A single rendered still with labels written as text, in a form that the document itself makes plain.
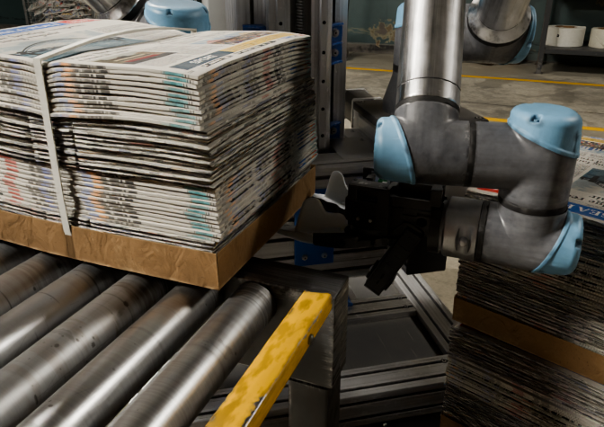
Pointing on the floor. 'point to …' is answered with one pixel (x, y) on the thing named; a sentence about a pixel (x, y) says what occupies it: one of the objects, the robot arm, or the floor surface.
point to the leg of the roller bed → (313, 404)
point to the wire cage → (55, 3)
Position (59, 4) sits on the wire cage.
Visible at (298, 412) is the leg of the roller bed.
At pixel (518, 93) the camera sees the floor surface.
